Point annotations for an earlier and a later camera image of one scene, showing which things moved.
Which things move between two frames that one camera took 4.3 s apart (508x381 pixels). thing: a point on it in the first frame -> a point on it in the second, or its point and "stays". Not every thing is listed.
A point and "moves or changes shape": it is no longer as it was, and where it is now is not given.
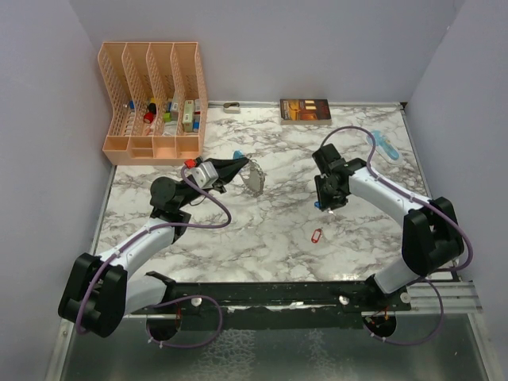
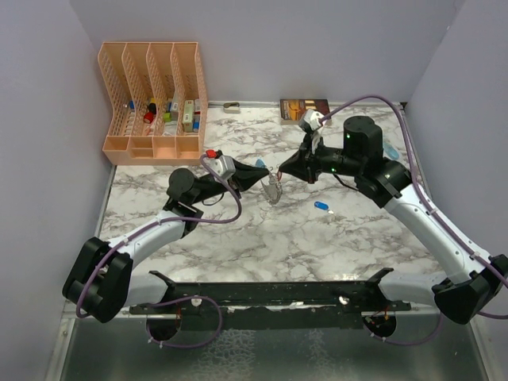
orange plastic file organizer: (157, 102) stays
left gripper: (226, 170) -> (246, 175)
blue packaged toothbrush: (385, 147) stays
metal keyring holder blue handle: (251, 175) moves or changes shape
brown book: (304, 111) stays
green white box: (188, 116) stays
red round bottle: (148, 117) stays
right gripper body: (329, 198) -> (321, 159)
